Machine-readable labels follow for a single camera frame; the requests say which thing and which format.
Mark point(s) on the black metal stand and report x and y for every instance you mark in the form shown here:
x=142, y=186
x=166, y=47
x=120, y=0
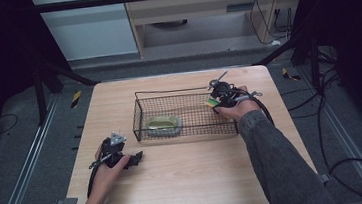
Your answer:
x=40, y=95
x=314, y=65

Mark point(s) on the person's left hand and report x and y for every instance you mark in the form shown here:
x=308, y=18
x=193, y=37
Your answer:
x=104, y=179

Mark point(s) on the light wooden cabinet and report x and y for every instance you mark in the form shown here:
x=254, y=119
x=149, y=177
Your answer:
x=193, y=8

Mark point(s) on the white plug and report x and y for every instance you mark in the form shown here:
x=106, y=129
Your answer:
x=275, y=42

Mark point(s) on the green soap dish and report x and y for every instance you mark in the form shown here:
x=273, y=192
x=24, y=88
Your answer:
x=163, y=125

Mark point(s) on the white cabinet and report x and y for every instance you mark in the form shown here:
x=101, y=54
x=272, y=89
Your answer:
x=88, y=34

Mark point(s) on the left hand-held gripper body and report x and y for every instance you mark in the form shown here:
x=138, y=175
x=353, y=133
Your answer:
x=113, y=150

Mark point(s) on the yellow and black tape strip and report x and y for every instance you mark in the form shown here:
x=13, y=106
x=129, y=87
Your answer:
x=287, y=74
x=76, y=99

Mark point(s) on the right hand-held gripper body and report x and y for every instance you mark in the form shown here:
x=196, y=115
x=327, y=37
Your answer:
x=223, y=89

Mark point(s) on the aluminium floor rail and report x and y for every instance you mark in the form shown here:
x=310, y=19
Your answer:
x=350, y=142
x=25, y=170

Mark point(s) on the grey table bracket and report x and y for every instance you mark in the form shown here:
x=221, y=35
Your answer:
x=325, y=177
x=66, y=202

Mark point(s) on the yellow and green sponge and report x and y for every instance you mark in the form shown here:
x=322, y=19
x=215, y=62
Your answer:
x=212, y=103

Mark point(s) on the person's right hand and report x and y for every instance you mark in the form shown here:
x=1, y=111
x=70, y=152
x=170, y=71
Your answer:
x=241, y=108

